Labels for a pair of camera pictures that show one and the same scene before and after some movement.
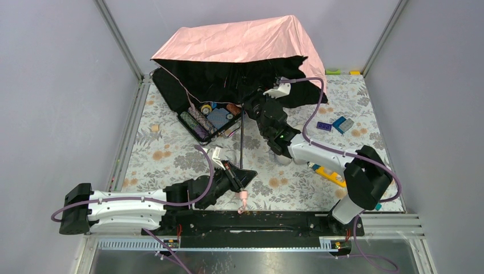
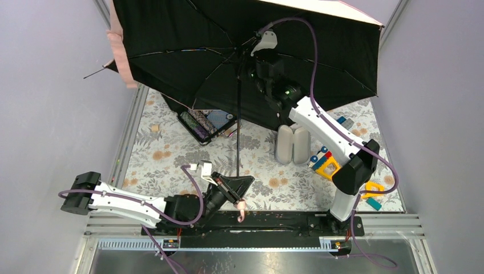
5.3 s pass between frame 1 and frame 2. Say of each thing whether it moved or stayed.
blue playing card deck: stayed
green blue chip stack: stayed
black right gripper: moved
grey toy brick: stayed
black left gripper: moved
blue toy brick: stayed
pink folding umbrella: moved
